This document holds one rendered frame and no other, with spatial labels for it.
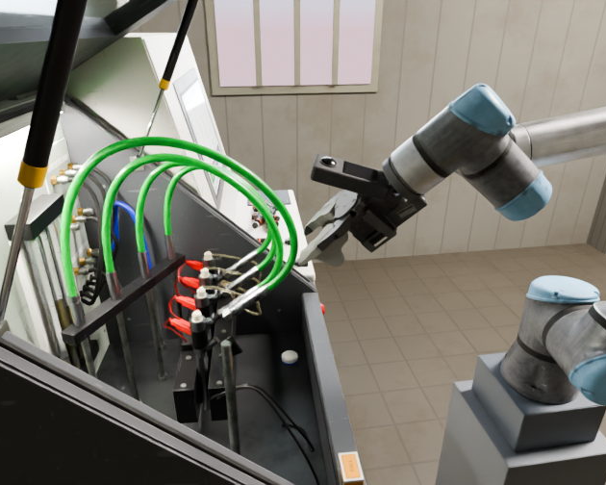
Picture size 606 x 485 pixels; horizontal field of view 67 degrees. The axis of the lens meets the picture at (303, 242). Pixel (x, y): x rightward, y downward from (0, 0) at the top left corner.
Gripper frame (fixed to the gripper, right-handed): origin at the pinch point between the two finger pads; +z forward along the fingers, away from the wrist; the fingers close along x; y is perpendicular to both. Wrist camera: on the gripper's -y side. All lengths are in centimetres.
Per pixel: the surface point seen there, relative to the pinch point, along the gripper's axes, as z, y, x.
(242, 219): 51, 7, 64
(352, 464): 10.5, 23.4, -24.2
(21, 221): -4.8, -31.2, -30.8
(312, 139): 76, 41, 216
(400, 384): 83, 125, 78
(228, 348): 11.3, -2.0, -17.4
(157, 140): 1.7, -27.3, 0.1
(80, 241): 45, -28, 14
